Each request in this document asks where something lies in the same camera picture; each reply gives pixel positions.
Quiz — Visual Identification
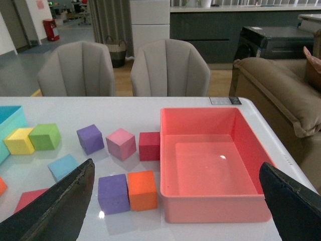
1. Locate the dark red foam block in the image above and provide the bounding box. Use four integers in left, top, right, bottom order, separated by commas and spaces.
138, 132, 161, 161

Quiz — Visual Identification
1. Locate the grey chair left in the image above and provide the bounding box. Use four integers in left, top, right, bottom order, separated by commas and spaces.
38, 41, 116, 97

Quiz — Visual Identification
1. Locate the white cabinet column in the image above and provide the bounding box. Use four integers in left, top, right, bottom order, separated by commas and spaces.
129, 1, 170, 56

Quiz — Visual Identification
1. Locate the red bin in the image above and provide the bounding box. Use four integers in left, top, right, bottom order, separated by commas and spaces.
43, 19, 60, 41

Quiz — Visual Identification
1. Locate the pink plastic bin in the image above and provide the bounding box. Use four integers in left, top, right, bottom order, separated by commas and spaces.
160, 107, 272, 223

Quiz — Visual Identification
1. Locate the light blue foam block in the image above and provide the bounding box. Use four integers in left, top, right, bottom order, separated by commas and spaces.
48, 154, 78, 182

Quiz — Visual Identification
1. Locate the yellow foam block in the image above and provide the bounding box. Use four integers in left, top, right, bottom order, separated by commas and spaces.
4, 128, 35, 155

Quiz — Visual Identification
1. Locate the pink foam block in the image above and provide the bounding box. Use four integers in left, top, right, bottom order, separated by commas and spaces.
106, 128, 136, 161

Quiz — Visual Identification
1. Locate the green foam block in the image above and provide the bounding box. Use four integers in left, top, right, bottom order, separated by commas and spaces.
29, 123, 61, 151

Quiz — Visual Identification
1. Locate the purple foam block near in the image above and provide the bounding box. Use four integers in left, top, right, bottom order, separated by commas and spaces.
98, 174, 130, 215

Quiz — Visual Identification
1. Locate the purple foam block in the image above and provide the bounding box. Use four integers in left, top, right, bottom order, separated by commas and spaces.
76, 125, 104, 155
98, 174, 130, 215

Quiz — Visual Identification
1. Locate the purple foam block far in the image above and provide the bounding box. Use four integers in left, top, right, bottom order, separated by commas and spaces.
76, 125, 104, 155

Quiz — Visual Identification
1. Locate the woven basket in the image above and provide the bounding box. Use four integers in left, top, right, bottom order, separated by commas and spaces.
105, 36, 127, 68

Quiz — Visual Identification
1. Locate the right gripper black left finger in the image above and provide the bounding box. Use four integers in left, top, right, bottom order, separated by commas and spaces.
1, 159, 95, 240

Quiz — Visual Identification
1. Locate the orange foam block left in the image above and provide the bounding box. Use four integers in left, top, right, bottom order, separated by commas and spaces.
0, 177, 8, 195

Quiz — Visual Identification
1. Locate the grey curtain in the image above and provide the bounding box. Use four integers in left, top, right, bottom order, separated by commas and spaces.
88, 0, 134, 57

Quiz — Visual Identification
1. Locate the black appliance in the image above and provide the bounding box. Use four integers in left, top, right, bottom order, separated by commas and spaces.
234, 26, 314, 60

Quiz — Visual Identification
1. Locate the orange foam block right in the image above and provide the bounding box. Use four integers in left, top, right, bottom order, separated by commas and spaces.
127, 170, 158, 211

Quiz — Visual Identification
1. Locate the orange foam block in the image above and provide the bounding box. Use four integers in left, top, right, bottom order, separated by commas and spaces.
0, 177, 8, 195
127, 170, 158, 211

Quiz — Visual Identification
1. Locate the brown sofa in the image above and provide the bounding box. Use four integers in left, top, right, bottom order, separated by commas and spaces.
229, 57, 321, 191

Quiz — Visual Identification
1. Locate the pink cushion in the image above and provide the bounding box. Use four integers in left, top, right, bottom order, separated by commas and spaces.
303, 46, 320, 92

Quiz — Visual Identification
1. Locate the grey chair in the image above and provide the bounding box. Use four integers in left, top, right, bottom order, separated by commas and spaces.
38, 41, 116, 97
130, 39, 211, 97

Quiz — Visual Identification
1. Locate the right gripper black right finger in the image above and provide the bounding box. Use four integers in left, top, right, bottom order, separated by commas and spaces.
259, 162, 320, 240

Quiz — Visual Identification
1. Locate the grey chair right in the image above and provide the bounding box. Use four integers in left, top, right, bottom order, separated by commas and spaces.
130, 39, 211, 97

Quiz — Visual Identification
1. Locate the teal plastic bin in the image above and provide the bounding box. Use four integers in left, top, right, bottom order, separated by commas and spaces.
0, 105, 28, 163

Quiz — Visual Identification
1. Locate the dark counter cabinet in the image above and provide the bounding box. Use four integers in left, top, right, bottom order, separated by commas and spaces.
170, 5, 321, 65

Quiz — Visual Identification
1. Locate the red foam block near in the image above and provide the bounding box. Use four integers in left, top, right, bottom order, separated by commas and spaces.
14, 188, 48, 214

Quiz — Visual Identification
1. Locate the table label sticker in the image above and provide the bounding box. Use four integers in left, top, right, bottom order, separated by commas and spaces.
210, 97, 242, 105

